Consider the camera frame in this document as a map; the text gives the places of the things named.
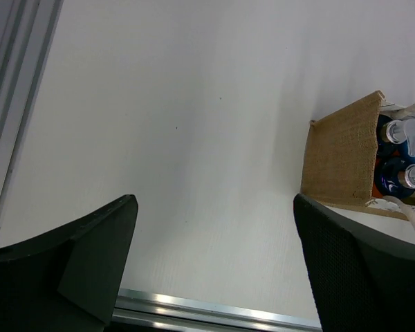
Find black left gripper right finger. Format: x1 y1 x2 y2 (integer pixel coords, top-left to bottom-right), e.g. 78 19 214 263
293 194 415 331

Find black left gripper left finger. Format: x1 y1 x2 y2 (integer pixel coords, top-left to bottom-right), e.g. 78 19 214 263
0 194 138 331

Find dark blue pump bottle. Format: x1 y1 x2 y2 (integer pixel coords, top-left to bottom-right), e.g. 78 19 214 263
374 156 415 199

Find light blue pump bottle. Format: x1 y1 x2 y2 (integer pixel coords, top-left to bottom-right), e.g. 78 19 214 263
384 118 415 158

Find jute canvas tote bag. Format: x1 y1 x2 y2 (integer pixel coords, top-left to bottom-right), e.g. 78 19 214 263
300 91 415 230

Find aluminium corner frame post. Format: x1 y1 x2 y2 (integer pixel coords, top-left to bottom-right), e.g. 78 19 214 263
0 1 63 224

